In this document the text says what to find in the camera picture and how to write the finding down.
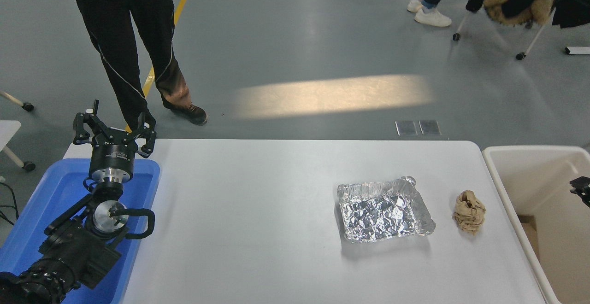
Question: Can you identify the crinkled foil tray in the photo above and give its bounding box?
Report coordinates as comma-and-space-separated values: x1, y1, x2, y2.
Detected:
337, 176, 436, 243

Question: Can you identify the white seat with caster leg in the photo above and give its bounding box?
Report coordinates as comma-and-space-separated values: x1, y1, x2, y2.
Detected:
0, 120, 36, 172

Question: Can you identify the large pale bin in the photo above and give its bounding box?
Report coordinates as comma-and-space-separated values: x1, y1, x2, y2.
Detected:
482, 145, 590, 304

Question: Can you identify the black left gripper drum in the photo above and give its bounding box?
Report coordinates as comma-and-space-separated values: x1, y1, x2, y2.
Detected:
89, 134, 139, 173

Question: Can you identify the crumpled tan paper ball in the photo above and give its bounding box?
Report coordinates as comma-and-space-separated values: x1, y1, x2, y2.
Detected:
452, 190, 486, 234

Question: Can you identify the blue plastic tray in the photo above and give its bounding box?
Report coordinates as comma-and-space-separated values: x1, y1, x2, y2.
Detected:
0, 158, 161, 304

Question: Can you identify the person in white shoes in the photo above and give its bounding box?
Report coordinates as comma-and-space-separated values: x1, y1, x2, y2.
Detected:
407, 0, 458, 28

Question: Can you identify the white leg with caster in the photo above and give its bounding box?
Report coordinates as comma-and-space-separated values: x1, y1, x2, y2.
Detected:
0, 90, 35, 112

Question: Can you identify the black cable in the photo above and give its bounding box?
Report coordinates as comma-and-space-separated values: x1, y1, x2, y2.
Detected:
0, 182, 20, 225

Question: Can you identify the white chair frame with casters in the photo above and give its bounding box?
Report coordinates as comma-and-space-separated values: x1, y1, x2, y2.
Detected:
453, 12, 547, 62

